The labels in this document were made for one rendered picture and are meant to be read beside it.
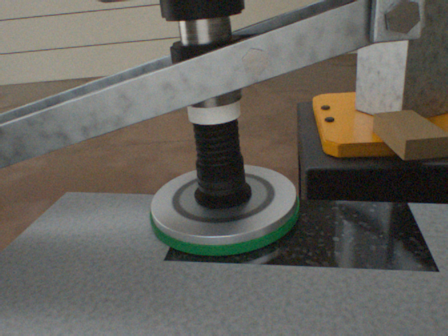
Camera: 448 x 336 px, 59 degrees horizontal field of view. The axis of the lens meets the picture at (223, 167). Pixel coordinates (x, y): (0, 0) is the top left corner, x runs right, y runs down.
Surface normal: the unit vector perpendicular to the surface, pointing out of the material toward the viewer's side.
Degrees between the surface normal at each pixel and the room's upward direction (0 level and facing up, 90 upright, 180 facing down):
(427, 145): 90
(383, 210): 0
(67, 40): 90
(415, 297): 0
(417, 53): 90
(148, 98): 90
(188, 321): 0
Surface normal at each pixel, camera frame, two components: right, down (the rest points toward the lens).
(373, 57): -0.92, 0.24
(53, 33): -0.03, 0.43
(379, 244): -0.10, -0.90
